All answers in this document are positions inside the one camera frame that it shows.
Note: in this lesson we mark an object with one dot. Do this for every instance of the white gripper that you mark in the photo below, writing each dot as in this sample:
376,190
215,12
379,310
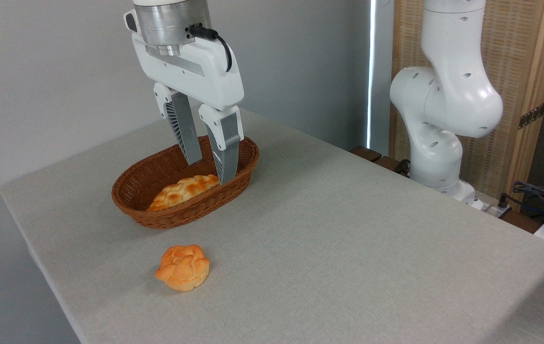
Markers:
190,71

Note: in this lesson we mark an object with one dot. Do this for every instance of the round orange bread roll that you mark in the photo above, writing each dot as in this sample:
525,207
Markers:
183,270

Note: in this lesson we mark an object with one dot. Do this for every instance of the long braided bread loaf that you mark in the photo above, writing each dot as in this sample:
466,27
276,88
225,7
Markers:
181,191

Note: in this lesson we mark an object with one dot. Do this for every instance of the brown wicker oval basket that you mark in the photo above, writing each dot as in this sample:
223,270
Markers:
143,184

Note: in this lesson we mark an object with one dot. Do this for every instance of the dark brown wooden slat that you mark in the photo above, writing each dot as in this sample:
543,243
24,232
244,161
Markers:
389,164
366,153

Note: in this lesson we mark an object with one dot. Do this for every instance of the black power plug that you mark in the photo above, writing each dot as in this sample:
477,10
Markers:
503,200

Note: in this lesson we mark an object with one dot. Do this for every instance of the wooden rattan folding screen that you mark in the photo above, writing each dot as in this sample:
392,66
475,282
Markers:
516,48

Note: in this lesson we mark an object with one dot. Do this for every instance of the metal screen hinge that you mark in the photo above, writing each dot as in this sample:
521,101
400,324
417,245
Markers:
532,115

